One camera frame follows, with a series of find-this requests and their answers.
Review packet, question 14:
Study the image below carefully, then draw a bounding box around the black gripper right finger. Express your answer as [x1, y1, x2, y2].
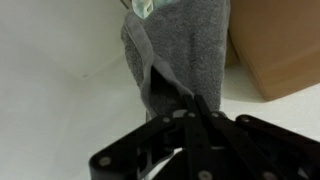
[194, 94, 320, 180]

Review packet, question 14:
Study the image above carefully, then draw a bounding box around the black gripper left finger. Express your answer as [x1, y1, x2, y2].
[87, 95, 198, 180]

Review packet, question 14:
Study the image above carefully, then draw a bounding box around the grey terry towel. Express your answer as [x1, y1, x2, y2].
[120, 0, 232, 122]

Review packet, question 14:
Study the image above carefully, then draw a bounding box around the blue green striped towel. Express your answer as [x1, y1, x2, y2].
[130, 0, 175, 20]

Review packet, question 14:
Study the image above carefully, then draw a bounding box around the brown cardboard box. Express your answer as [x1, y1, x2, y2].
[224, 0, 320, 102]

